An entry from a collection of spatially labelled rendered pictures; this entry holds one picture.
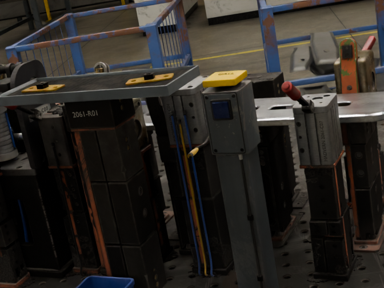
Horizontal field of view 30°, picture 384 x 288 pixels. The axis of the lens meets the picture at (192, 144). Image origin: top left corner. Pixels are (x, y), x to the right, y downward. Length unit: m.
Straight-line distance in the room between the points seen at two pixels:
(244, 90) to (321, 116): 0.18
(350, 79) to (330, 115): 0.31
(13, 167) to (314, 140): 0.68
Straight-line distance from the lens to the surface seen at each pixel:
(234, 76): 1.20
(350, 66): 1.64
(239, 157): 1.22
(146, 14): 9.75
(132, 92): 1.22
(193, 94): 1.40
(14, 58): 3.84
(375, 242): 1.57
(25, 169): 1.61
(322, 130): 1.33
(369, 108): 1.48
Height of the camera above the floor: 1.42
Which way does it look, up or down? 17 degrees down
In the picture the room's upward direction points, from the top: 10 degrees counter-clockwise
